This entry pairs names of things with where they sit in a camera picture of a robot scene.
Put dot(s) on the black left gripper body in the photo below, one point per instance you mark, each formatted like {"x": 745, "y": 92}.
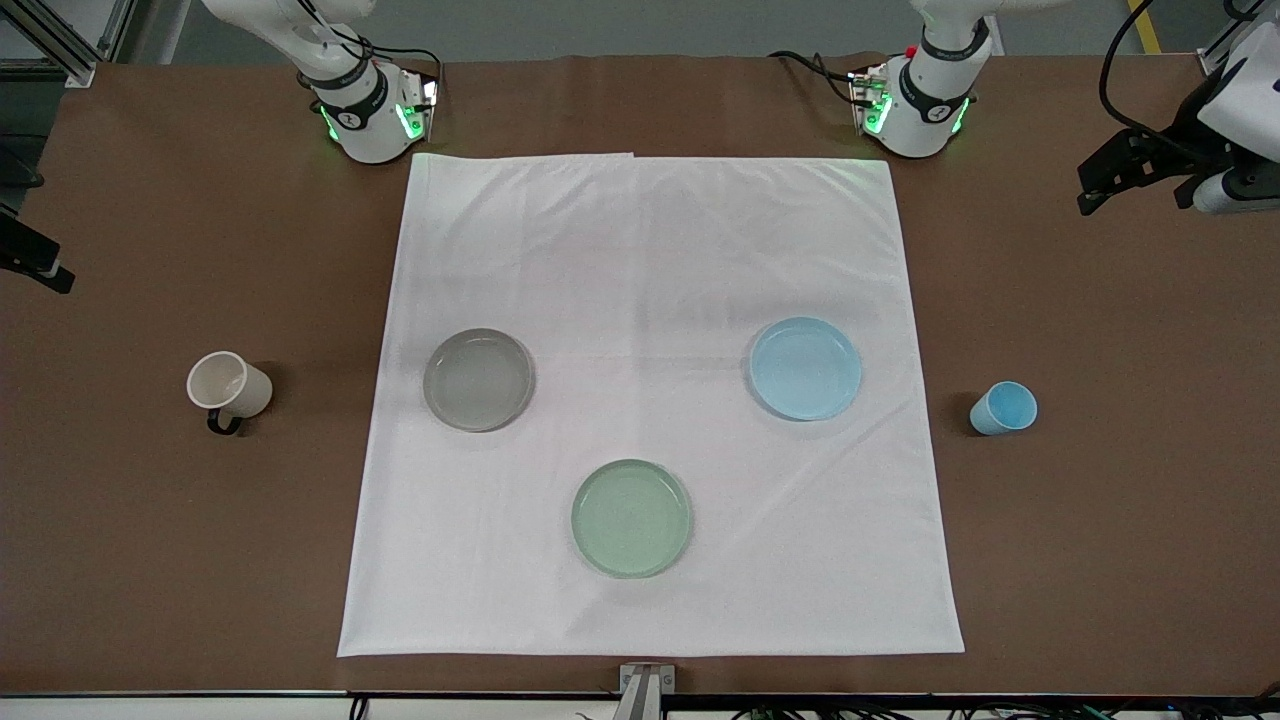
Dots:
{"x": 1178, "y": 137}

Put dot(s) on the blue cup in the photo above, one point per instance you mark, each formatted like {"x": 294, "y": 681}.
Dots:
{"x": 1003, "y": 408}

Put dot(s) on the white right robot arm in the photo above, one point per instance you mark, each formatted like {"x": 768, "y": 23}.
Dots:
{"x": 365, "y": 120}

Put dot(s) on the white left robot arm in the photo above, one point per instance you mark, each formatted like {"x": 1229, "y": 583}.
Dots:
{"x": 925, "y": 105}

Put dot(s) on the blue plate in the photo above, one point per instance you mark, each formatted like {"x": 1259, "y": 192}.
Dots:
{"x": 805, "y": 368}

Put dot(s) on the gray plate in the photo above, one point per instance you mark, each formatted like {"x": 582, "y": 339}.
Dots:
{"x": 478, "y": 380}

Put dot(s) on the green plate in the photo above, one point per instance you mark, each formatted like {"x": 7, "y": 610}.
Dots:
{"x": 632, "y": 518}

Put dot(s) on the white cloth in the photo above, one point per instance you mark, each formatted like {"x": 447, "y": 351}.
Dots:
{"x": 650, "y": 260}

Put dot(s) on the aluminium frame profile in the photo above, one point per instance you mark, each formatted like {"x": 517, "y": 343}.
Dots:
{"x": 60, "y": 40}

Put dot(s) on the metal table edge bracket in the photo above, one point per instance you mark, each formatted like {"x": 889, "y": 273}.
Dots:
{"x": 646, "y": 690}

